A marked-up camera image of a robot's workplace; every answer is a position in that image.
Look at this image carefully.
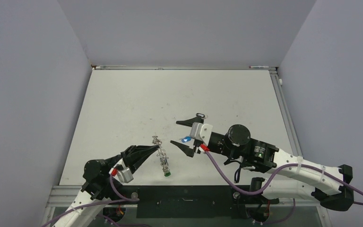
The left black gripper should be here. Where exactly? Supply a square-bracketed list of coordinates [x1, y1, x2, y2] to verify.
[107, 144, 159, 174]

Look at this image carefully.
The blue key tag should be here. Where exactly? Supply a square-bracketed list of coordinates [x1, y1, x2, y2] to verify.
[180, 136, 191, 143]

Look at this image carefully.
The round steel key organizer disc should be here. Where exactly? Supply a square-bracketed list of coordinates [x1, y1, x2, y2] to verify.
[152, 136, 170, 174]

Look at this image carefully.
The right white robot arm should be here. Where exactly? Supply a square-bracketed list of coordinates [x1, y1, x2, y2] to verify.
[174, 113, 354, 211]

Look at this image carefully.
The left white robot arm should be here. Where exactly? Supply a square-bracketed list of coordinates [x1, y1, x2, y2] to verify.
[44, 145, 160, 227]

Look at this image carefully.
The loose black key tag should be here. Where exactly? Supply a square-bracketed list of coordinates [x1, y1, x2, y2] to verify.
[196, 113, 207, 119]

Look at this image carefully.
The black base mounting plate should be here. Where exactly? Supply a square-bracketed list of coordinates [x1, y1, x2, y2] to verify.
[106, 179, 279, 219]

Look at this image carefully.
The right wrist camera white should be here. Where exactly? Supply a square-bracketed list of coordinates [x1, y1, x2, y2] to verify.
[190, 122, 213, 153]

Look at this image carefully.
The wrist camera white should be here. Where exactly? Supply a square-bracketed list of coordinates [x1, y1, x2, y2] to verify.
[190, 122, 213, 153]
[109, 166, 134, 183]

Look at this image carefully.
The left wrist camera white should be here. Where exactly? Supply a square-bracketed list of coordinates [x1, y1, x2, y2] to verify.
[109, 166, 134, 183]

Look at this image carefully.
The aluminium frame rail back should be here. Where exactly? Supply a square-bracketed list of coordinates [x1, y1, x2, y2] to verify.
[91, 65, 277, 71]

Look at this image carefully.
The aluminium frame rail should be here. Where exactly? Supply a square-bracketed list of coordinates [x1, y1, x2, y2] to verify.
[269, 69, 328, 208]
[91, 65, 277, 71]

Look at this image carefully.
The aluminium frame rail right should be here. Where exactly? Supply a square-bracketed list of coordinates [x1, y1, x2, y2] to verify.
[269, 69, 328, 208]

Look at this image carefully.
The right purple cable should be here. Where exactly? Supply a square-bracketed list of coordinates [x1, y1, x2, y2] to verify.
[201, 145, 363, 226]

